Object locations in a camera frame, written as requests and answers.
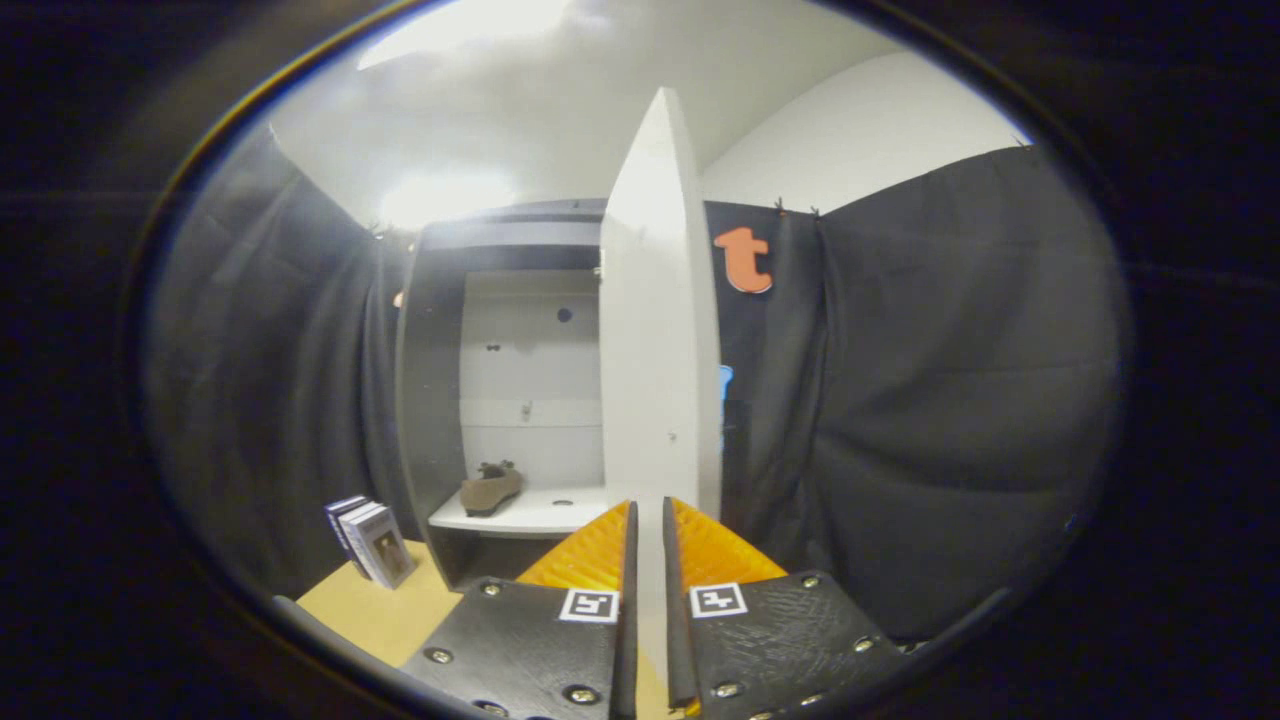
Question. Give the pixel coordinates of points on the white box with picture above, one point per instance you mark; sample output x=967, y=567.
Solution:
x=382, y=550

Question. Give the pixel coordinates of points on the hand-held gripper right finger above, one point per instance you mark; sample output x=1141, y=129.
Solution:
x=678, y=620

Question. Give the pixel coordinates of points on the black backdrop cloth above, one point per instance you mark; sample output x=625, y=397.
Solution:
x=950, y=400

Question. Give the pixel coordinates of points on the brown fuzzy shoe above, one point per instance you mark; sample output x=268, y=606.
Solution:
x=490, y=490

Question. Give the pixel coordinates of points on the dark grey shoe cabinet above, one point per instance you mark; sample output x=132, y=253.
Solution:
x=430, y=400

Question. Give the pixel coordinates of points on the dark blue box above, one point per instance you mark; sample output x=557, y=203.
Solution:
x=340, y=515

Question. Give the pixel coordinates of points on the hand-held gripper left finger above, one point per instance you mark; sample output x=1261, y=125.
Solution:
x=628, y=620

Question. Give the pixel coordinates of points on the white shoe cabinet door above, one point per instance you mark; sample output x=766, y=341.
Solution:
x=655, y=330

